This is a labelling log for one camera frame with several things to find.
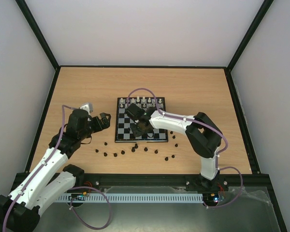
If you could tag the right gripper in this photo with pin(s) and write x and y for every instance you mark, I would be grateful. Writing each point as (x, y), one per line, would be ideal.
(140, 128)

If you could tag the black white chessboard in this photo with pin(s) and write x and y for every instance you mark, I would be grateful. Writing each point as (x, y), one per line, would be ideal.
(132, 114)

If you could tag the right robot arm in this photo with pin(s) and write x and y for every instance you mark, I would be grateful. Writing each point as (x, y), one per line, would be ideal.
(203, 135)

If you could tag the black aluminium frame rail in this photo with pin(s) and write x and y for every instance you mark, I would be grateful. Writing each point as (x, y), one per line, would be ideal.
(192, 182)

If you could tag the grey slotted cable duct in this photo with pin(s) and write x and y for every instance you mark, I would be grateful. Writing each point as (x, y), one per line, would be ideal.
(141, 198)

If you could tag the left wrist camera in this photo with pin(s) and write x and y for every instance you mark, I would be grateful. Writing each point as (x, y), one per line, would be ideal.
(87, 106)

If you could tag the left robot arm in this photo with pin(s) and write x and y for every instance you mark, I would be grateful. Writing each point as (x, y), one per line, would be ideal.
(22, 209)

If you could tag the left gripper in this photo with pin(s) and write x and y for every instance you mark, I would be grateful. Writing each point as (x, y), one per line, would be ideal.
(106, 123)

